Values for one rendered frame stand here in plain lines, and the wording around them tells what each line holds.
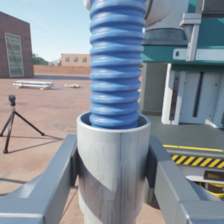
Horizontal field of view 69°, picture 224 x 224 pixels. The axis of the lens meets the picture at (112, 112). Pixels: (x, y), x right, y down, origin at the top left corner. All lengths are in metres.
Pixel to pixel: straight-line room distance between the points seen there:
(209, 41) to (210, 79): 0.20
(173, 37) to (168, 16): 0.07
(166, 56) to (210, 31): 0.29
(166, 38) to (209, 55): 0.16
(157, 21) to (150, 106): 0.52
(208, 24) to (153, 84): 0.39
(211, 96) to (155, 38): 0.48
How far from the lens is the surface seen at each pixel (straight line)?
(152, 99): 1.03
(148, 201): 0.80
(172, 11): 0.70
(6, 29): 10.00
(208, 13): 0.48
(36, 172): 1.10
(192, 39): 0.45
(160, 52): 0.67
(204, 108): 1.00
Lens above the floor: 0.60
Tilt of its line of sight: 15 degrees down
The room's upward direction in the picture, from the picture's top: 2 degrees clockwise
